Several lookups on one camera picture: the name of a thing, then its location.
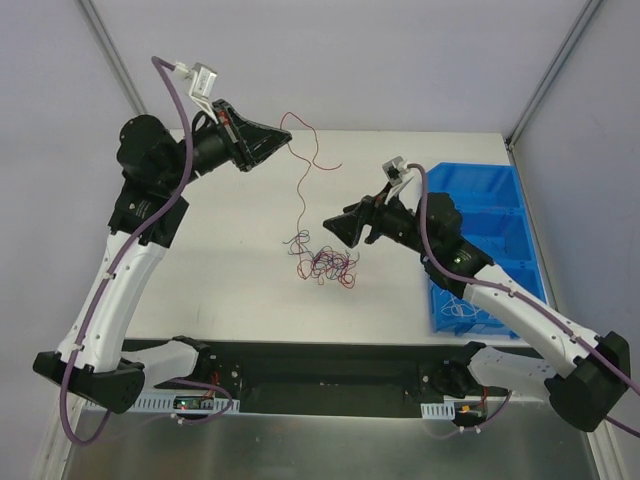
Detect blue far storage bin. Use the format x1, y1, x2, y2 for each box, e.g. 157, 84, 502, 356
426, 162, 525, 213

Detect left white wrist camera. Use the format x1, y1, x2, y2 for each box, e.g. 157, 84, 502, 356
174, 62, 217, 120

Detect white wires in near bin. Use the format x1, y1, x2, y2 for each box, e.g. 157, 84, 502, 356
439, 294, 484, 321

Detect aluminium frame post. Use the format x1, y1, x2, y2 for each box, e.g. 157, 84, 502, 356
74, 0, 149, 126
505, 0, 606, 152

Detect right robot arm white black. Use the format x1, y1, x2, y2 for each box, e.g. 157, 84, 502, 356
323, 193, 634, 432

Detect blue storage bin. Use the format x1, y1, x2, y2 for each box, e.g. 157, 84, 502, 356
429, 265, 546, 339
426, 162, 525, 213
461, 208, 538, 270

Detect blue near storage bin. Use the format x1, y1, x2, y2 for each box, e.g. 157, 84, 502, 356
429, 265, 546, 339

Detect left aluminium frame post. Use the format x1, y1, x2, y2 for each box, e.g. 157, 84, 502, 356
74, 0, 149, 126

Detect blue middle storage bin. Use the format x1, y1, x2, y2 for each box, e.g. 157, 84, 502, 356
461, 208, 538, 270

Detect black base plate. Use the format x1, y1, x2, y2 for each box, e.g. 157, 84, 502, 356
149, 339, 506, 416

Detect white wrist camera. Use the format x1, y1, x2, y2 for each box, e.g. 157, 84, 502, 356
382, 156, 413, 201
174, 62, 217, 120

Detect right aluminium frame post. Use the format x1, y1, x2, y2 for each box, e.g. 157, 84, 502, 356
505, 0, 606, 152

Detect left white cable duct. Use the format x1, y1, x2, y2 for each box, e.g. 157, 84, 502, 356
129, 393, 240, 415

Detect right white cable duct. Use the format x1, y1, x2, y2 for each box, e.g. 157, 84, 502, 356
420, 401, 456, 421

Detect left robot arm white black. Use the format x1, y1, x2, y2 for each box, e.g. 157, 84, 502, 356
33, 100, 292, 414

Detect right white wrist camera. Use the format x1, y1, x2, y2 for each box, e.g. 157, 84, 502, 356
382, 156, 413, 201

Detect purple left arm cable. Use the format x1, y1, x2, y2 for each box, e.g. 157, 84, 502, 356
58, 56, 236, 445

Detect white cable duct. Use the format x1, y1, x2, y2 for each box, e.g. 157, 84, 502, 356
129, 393, 240, 415
420, 401, 456, 421

